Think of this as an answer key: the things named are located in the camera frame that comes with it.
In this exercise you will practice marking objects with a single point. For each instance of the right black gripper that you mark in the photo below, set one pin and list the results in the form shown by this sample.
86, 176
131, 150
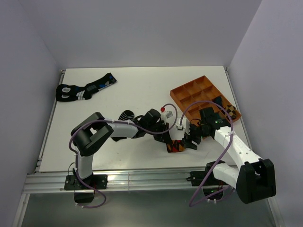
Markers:
188, 144

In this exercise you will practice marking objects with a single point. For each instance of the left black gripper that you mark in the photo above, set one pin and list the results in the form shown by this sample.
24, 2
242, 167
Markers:
164, 137

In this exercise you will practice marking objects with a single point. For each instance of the black white striped sock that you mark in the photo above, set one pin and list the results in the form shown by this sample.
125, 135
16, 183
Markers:
124, 116

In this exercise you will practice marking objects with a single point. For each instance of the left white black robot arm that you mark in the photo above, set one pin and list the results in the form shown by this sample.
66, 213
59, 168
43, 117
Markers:
91, 134

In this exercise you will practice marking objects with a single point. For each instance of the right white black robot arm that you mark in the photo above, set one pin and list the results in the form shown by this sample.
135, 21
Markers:
252, 177

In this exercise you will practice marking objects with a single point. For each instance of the dark teal rolled sock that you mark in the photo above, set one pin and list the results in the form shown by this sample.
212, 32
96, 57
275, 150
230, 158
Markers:
218, 100

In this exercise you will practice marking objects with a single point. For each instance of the black blue sport sock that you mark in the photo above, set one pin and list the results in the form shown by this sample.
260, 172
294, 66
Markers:
70, 93

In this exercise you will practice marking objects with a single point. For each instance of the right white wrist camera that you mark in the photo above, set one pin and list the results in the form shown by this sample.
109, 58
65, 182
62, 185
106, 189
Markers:
183, 125

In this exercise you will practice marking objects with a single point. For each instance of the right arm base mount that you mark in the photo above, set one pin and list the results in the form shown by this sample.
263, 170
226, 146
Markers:
196, 177

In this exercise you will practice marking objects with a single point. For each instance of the aluminium frame rail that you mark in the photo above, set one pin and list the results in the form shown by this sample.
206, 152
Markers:
143, 178

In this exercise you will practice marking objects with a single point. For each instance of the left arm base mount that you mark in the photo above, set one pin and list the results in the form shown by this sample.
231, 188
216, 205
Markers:
95, 181

